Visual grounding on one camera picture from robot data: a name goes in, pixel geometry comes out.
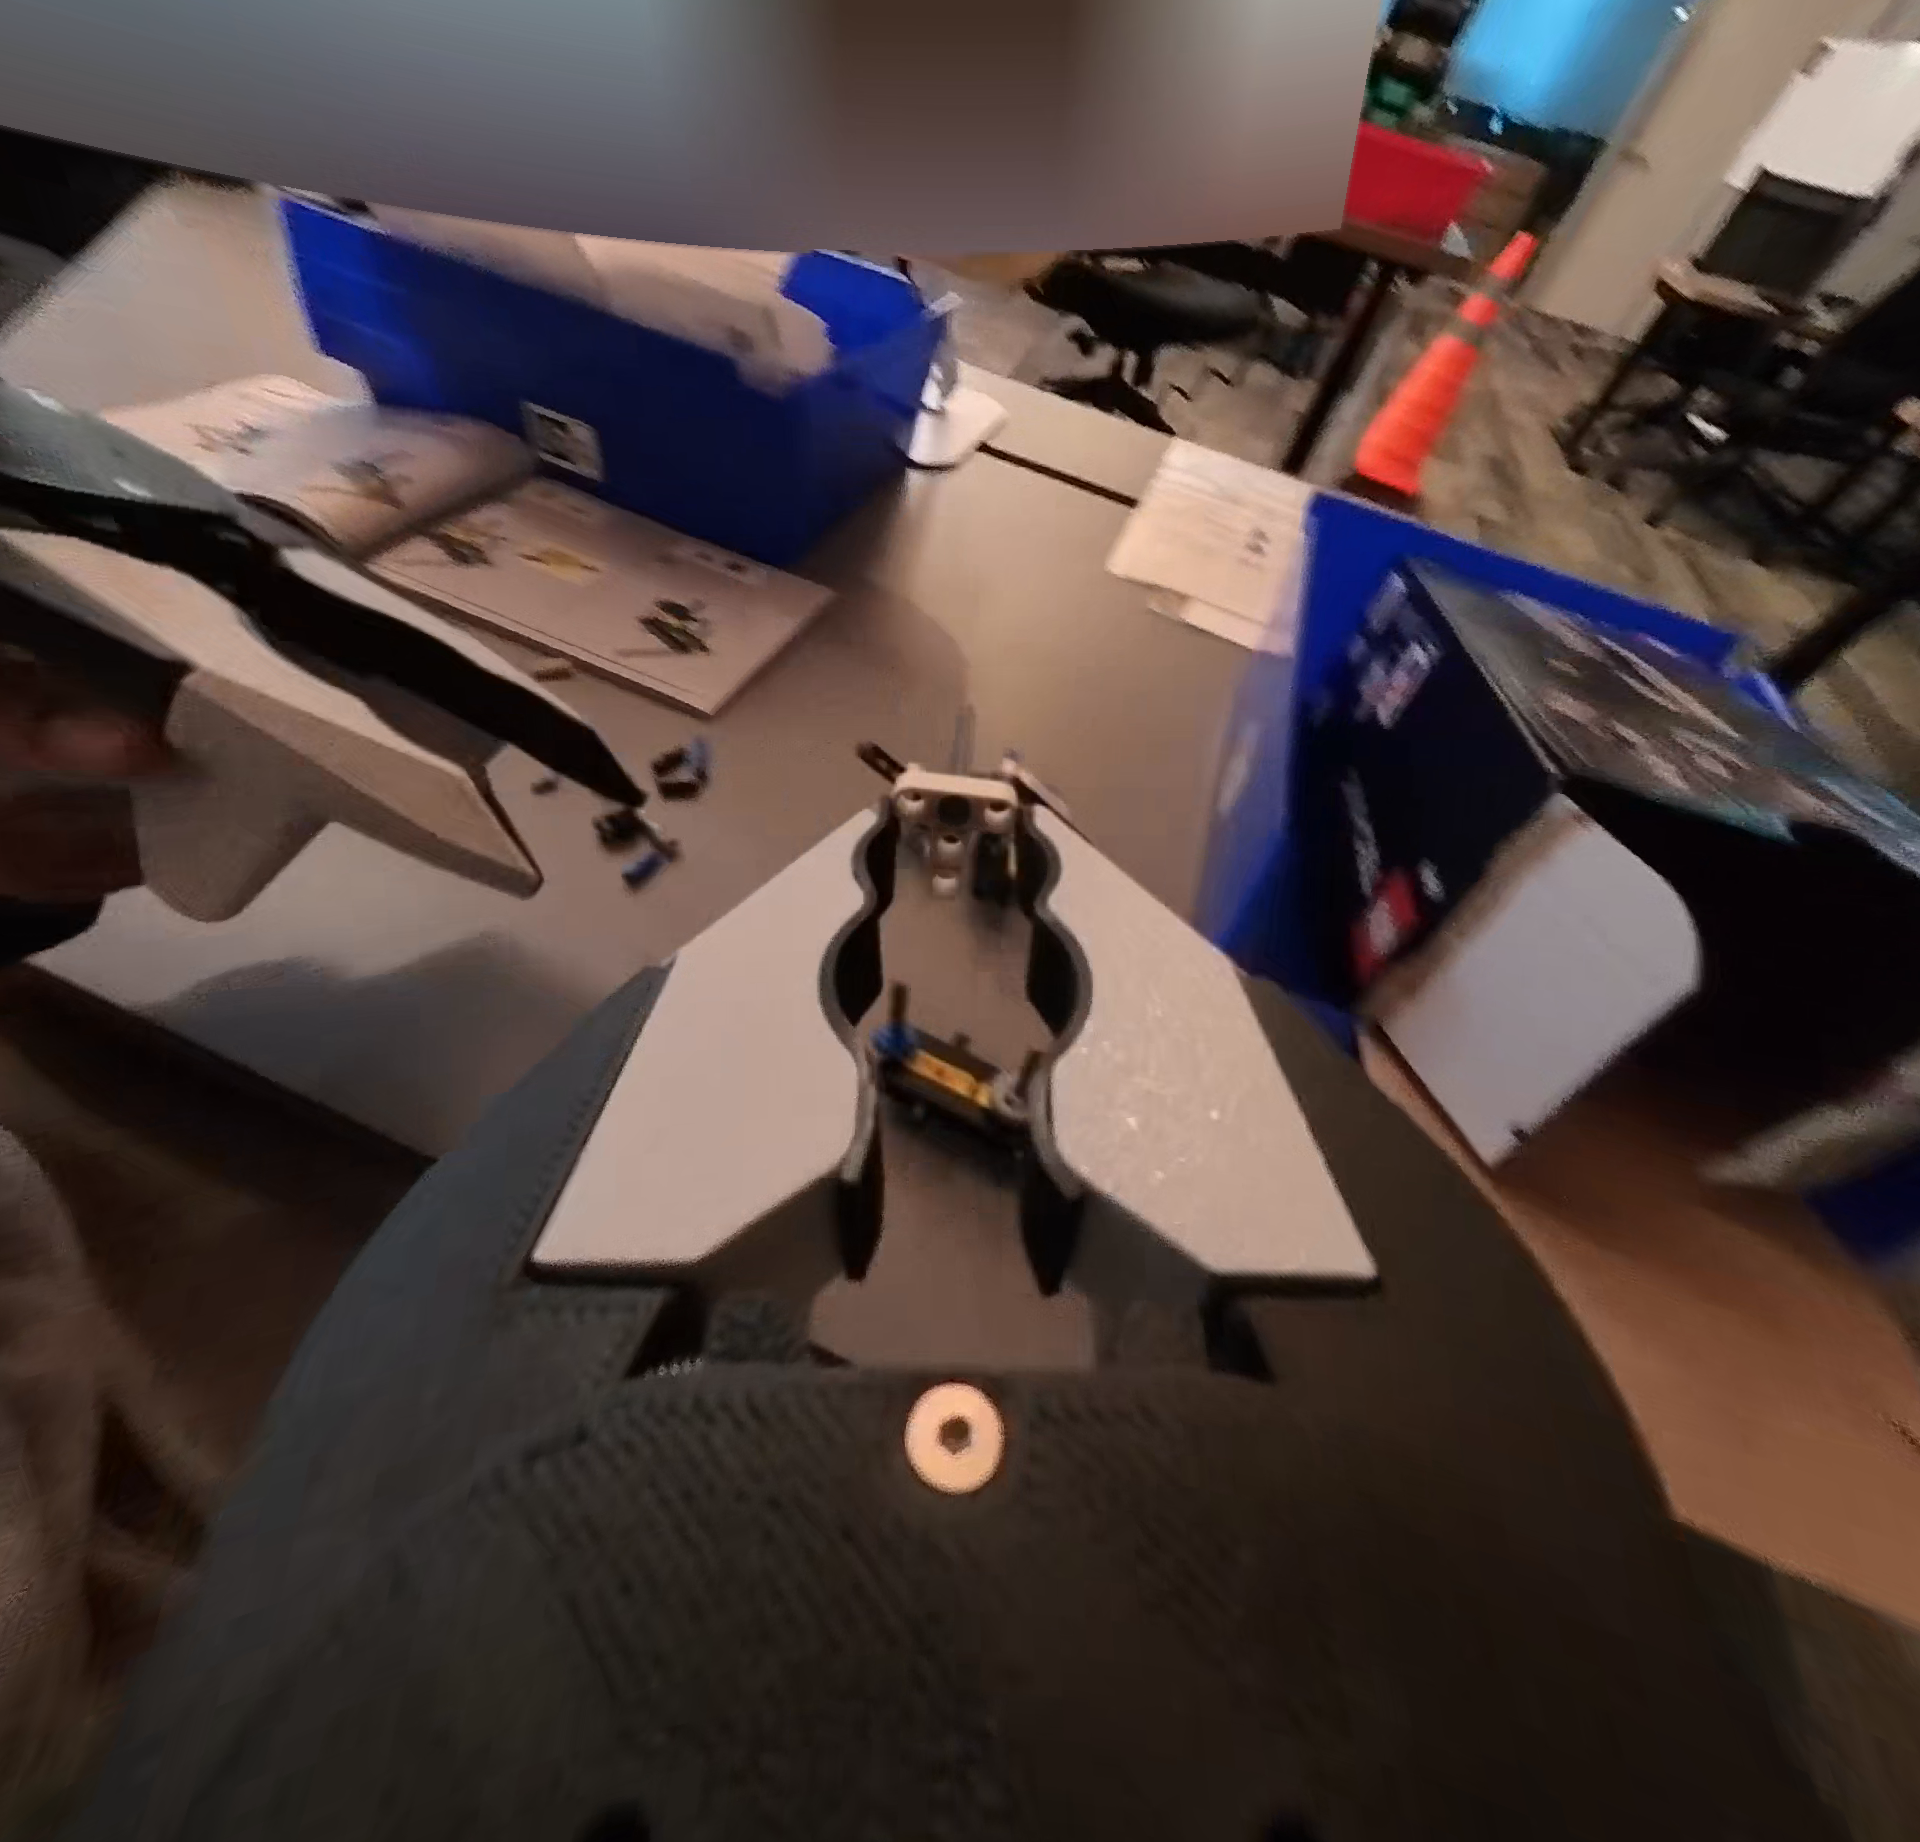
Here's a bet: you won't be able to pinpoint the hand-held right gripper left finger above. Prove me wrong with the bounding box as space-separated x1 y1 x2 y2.
532 802 889 1285

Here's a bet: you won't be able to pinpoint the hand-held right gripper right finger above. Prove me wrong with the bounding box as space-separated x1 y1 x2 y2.
1019 814 1383 1299

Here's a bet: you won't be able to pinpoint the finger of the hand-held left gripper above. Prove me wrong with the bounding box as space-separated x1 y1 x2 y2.
0 523 619 926
0 382 652 810

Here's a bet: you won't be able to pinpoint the black lego gear assembly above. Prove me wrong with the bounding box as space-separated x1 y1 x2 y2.
875 979 1049 1129

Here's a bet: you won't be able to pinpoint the white short lego beam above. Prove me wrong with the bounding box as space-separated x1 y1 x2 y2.
892 763 1024 901

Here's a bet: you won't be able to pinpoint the lego instruction booklet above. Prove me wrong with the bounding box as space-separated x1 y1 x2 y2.
104 372 837 720

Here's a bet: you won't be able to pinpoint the cluster of small lego pins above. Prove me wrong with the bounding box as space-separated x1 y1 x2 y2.
532 737 720 893

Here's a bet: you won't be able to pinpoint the dark lego set box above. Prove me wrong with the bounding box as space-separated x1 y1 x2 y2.
1341 559 1920 1170

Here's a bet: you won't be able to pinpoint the blue plastic bin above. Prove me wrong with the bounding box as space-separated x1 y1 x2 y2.
276 193 949 571
1191 489 1920 1266

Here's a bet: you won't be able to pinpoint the loose paper sheets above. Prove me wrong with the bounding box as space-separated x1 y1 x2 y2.
1108 436 1322 653

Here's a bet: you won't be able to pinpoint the white stand base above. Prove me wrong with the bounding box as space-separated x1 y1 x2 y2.
905 369 1009 474

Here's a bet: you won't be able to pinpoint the orange traffic cone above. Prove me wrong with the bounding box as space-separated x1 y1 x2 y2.
1350 229 1542 502

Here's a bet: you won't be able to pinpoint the black office chair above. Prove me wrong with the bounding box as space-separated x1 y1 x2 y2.
1032 243 1277 427

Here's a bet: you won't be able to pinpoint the red plastic bin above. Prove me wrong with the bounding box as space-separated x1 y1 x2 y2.
1341 119 1498 242

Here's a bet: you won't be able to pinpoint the dark background table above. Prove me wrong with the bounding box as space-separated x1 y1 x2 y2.
1559 259 1920 680

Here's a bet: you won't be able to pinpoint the white panel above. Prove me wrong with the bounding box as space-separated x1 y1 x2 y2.
1722 35 1920 201

